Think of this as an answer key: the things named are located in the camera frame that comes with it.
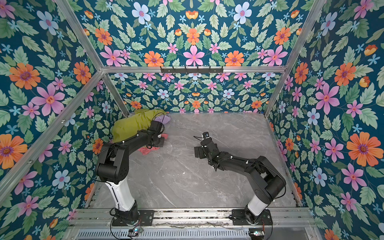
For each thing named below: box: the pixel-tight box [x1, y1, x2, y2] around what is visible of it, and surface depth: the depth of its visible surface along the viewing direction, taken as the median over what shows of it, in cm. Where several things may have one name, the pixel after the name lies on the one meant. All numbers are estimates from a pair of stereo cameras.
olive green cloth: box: [111, 108, 168, 143], surface depth 103 cm
